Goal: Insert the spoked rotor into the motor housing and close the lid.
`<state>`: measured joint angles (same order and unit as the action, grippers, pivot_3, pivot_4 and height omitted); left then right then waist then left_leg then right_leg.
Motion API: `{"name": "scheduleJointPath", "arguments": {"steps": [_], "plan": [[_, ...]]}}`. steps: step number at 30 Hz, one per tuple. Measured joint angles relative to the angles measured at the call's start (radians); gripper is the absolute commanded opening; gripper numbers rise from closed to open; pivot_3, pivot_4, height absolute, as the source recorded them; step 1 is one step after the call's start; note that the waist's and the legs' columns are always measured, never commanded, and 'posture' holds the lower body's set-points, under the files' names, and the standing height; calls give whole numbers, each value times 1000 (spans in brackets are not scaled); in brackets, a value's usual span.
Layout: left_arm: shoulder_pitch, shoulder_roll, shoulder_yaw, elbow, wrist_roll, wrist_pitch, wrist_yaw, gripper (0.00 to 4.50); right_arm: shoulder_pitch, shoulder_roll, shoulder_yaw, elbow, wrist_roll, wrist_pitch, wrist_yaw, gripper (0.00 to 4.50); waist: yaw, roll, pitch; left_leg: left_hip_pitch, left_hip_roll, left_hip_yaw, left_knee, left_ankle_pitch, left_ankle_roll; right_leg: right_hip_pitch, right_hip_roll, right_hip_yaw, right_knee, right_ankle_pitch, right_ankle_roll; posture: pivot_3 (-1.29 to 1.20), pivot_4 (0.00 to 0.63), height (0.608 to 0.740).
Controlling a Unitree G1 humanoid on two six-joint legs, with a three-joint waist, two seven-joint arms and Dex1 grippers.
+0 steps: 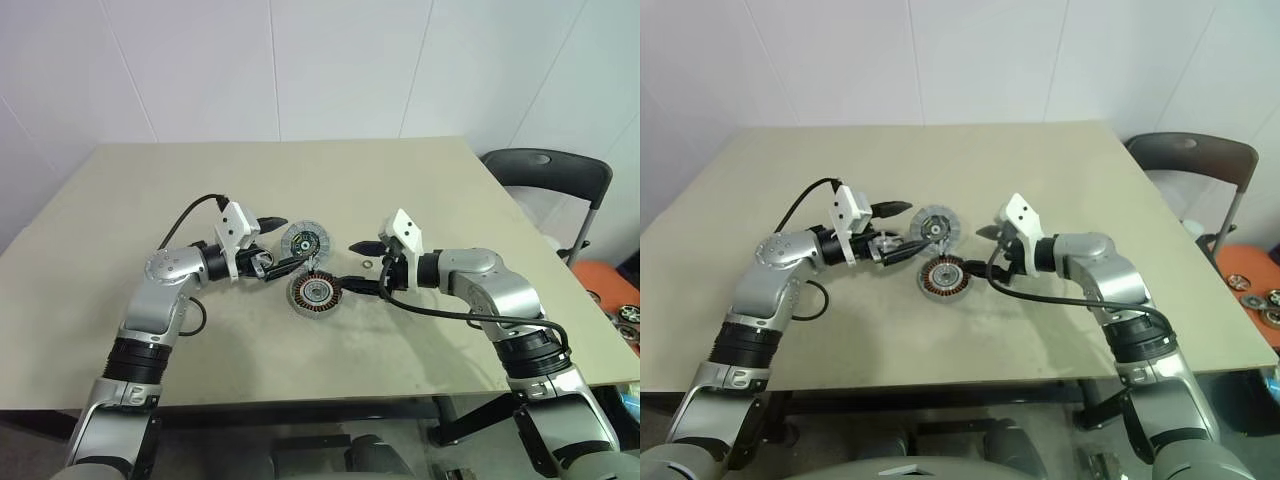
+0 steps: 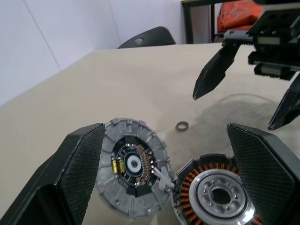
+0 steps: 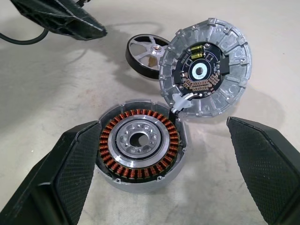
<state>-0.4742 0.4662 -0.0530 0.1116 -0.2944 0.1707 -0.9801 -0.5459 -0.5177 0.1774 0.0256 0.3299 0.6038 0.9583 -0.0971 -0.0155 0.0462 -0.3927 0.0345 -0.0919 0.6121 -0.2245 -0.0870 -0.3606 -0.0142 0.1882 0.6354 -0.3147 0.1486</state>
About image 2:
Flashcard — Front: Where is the grey motor cover with circuit board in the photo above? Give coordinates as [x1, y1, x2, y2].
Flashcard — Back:
[95, 118, 175, 213]

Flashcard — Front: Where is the motor stator with copper windings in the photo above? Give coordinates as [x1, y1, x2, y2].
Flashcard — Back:
[172, 153, 264, 225]

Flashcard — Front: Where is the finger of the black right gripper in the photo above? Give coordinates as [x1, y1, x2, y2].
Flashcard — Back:
[268, 70, 300, 131]
[192, 43, 240, 101]

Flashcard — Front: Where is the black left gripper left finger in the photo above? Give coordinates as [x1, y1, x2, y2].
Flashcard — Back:
[0, 122, 106, 225]

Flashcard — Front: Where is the small metal bearing ring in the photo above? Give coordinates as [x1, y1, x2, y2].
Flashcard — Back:
[175, 120, 190, 132]

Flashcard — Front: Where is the black folding chair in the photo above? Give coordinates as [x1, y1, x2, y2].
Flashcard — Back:
[117, 26, 177, 49]

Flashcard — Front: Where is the black metal frame desk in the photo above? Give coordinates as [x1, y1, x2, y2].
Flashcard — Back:
[180, 0, 225, 44]

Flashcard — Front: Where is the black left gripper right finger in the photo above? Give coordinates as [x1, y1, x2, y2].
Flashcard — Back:
[226, 123, 300, 225]

